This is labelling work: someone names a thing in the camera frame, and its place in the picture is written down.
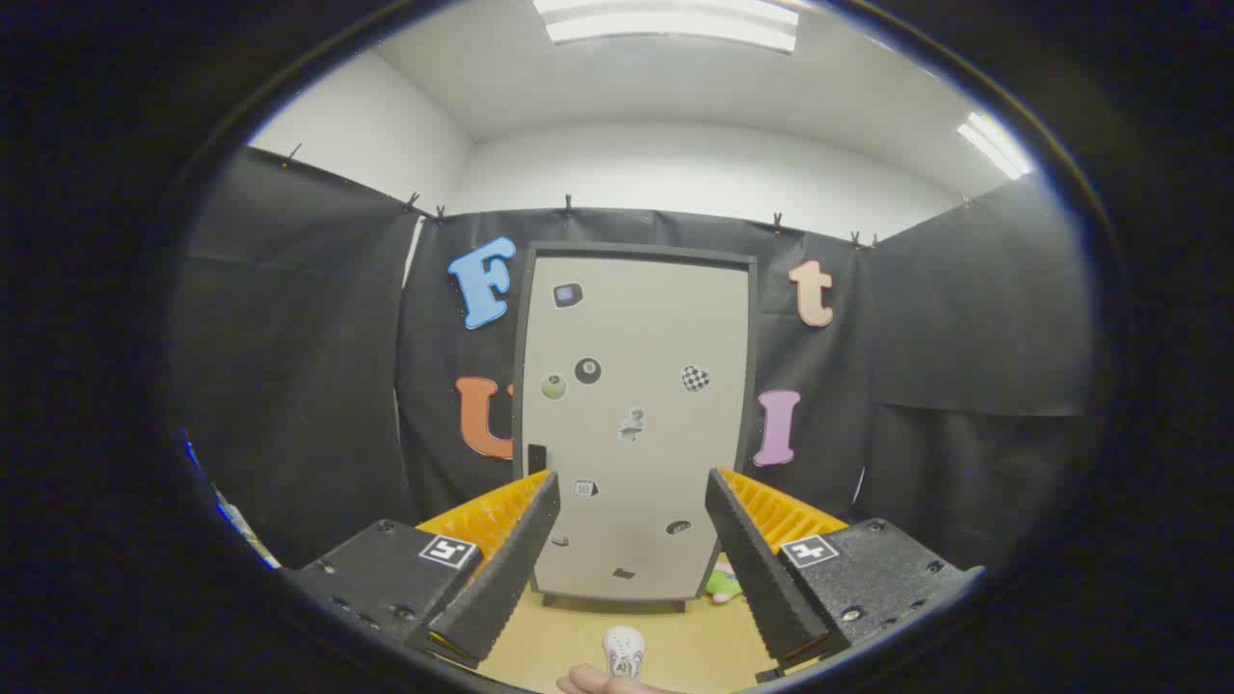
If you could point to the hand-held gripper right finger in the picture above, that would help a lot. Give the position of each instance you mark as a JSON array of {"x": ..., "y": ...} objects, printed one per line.
[{"x": 762, "y": 569}]

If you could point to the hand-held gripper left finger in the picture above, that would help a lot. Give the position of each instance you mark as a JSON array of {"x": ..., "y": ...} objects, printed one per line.
[{"x": 501, "y": 569}]

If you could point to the white canvas shoe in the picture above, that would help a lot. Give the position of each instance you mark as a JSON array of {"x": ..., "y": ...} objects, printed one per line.
[{"x": 624, "y": 653}]

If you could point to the grey shoe cabinet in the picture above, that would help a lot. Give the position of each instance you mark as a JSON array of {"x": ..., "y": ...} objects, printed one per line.
[{"x": 636, "y": 250}]

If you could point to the green plush toy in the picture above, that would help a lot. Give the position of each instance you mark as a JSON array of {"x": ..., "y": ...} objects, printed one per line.
[{"x": 723, "y": 583}]

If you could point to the blue and white object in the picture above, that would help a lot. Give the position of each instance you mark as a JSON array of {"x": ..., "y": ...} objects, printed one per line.
[{"x": 236, "y": 525}]

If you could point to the black backdrop cloth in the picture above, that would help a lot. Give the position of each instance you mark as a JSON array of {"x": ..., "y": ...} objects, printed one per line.
[{"x": 289, "y": 337}]

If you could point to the small ceiling light panel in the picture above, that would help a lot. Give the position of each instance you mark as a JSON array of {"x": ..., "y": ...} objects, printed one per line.
[{"x": 993, "y": 145}]

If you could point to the large ceiling light panel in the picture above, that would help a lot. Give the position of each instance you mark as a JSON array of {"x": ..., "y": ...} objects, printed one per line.
[{"x": 675, "y": 24}]

